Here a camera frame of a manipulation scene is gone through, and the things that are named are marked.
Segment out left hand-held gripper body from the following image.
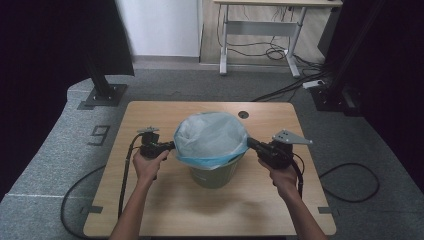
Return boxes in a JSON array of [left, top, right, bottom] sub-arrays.
[[136, 125, 168, 160]]

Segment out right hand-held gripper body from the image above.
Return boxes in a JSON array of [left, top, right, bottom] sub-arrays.
[[258, 129, 314, 170]]

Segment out translucent plastic bin bag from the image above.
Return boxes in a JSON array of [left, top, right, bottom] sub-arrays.
[[173, 111, 250, 171]]

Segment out green plastic bin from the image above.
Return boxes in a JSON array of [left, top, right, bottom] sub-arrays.
[[188, 154, 244, 190]]

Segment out person's left hand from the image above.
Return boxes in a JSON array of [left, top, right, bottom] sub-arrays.
[[132, 149, 170, 184]]

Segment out person's right hand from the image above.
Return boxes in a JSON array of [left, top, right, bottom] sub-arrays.
[[258, 159, 299, 198]]

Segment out black metal stand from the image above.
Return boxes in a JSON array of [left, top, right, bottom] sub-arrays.
[[309, 0, 388, 113], [83, 53, 129, 108]]

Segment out white power strip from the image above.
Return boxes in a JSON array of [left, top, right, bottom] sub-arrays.
[[302, 79, 326, 90]]

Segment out wooden desk with white legs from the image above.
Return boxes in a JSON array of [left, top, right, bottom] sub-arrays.
[[213, 0, 344, 78]]

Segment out dark curtain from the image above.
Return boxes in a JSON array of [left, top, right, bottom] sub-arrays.
[[0, 0, 135, 201], [324, 0, 424, 188]]

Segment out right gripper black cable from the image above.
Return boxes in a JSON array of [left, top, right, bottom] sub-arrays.
[[289, 154, 305, 200]]

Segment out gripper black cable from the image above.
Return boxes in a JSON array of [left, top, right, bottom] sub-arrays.
[[289, 154, 305, 200], [117, 132, 149, 220]]

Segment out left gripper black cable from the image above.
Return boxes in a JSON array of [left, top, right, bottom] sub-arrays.
[[117, 132, 149, 220]]

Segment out tangle of cables under desk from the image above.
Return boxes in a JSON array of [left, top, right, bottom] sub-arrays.
[[216, 4, 331, 103]]

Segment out black floor cable loop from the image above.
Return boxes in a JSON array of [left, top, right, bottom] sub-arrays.
[[318, 162, 380, 204]]

